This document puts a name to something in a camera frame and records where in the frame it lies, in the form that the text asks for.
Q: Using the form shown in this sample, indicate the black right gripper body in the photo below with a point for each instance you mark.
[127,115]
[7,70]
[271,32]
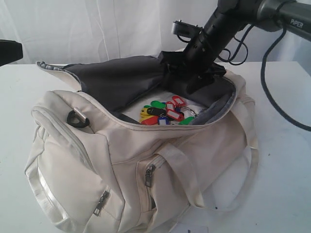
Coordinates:
[198,56]

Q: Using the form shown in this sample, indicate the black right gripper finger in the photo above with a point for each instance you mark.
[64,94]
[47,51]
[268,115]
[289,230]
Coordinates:
[198,81]

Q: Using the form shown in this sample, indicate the colourful key tag bunch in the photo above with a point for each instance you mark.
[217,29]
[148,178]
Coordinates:
[175,111]

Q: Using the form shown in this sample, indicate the cream fabric duffel bag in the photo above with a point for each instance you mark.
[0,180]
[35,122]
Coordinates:
[93,169]

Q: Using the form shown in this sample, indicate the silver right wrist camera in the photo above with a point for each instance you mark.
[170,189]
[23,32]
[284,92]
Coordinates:
[182,29]

